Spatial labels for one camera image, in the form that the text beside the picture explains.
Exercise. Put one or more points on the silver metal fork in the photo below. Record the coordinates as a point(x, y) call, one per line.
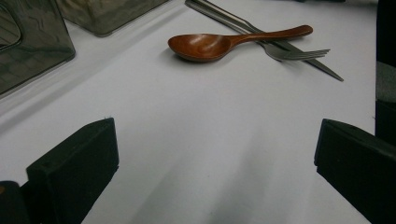
point(323, 70)

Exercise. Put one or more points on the translucent grey storage bin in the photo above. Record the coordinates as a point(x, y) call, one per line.
point(106, 15)
point(34, 46)

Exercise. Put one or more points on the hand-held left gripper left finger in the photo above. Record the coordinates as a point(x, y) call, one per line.
point(74, 168)

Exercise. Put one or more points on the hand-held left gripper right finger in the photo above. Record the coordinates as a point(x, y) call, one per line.
point(358, 168)

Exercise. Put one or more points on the steel fork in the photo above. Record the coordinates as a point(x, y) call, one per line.
point(295, 55)

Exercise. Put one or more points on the brown wooden spoon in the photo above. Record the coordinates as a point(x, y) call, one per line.
point(202, 46)

